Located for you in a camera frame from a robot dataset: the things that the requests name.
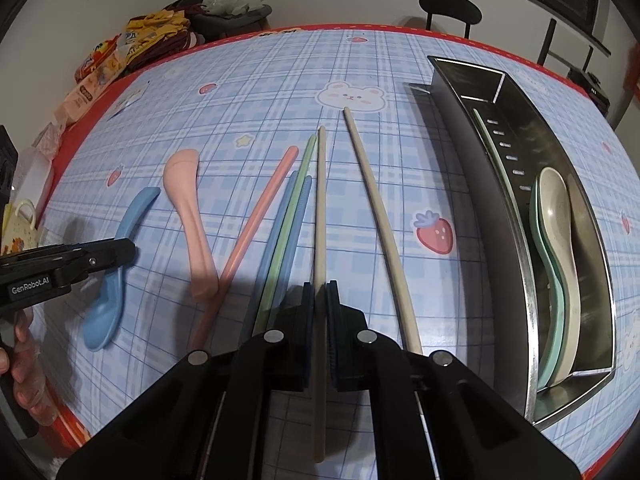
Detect small white sachets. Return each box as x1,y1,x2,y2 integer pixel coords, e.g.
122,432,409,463
107,85,148,121

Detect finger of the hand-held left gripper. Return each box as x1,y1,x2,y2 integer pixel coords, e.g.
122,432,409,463
50,238,137,281

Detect clear plastic container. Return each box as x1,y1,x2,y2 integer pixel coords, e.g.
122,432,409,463
17,152,56,211

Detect pink chopstick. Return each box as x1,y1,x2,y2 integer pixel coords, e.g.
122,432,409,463
189,145,300,356

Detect blue spoon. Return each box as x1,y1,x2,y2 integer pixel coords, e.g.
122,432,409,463
82,186,162,352

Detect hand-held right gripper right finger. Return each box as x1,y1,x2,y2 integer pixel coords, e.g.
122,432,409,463
325,280,583,480

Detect orange snack bag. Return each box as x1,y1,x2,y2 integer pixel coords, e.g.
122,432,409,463
75,35,123,83

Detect beige spoon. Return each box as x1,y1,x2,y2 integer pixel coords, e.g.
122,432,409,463
535,166,583,378

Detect green chopstick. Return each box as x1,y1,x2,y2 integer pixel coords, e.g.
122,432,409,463
252,133,318,338
471,108,533,281

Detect beige chopstick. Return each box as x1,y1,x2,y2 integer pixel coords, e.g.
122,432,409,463
312,126,328,463
342,106,423,356

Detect steel utensil holder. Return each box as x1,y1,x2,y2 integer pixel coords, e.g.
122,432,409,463
405,55,616,428

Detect blue chopstick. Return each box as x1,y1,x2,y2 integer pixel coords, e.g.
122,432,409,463
242,170,300,341
267,175,313,321

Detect black chair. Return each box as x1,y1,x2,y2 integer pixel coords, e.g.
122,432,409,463
419,0,483,41

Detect black metal rack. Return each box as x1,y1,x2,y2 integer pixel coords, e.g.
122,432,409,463
537,17,613,68

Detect clear plastic bag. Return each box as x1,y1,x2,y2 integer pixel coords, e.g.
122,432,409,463
202,0,261,13

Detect blue plaid table mat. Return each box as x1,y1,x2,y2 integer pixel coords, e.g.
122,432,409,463
37,27,640,480

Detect peach tissue pack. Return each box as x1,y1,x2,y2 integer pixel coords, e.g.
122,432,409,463
57,77,108,126

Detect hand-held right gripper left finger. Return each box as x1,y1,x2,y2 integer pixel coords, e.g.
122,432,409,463
55,282,317,480

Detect pink spoon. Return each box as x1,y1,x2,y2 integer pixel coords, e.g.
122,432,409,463
162,149,221,303

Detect person's left hand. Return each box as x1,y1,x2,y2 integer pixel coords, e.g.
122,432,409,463
0,307,57,427

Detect dark red cloth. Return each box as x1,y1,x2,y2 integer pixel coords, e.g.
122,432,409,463
127,30,201,73

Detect cartoon printed snack packet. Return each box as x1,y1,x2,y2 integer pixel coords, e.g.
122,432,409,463
95,50,126,83

